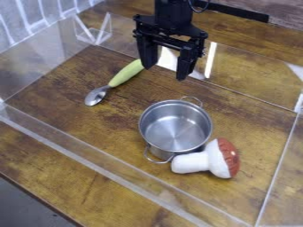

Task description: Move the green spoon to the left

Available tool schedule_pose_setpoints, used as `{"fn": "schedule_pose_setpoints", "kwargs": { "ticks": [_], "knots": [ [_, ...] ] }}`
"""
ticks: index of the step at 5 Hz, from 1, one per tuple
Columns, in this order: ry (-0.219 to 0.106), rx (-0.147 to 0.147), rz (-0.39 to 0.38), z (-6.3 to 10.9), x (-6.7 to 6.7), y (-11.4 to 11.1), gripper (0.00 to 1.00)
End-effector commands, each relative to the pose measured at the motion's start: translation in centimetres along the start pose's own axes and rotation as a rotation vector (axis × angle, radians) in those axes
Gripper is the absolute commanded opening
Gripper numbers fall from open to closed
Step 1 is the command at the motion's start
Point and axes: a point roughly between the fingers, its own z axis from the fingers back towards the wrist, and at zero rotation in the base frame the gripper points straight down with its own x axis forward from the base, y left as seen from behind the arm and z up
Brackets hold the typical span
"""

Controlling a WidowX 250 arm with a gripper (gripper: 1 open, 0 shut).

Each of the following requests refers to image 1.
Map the clear acrylic enclosure wall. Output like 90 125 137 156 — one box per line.
0 0 303 227

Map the black bar in background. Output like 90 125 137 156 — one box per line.
194 0 270 23

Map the green handled metal spoon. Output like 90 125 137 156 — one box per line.
85 59 145 106

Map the plush red white mushroom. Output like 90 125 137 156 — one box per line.
171 137 241 178

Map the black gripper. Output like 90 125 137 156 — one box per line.
134 0 209 81

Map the small steel pot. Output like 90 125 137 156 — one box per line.
139 96 214 164

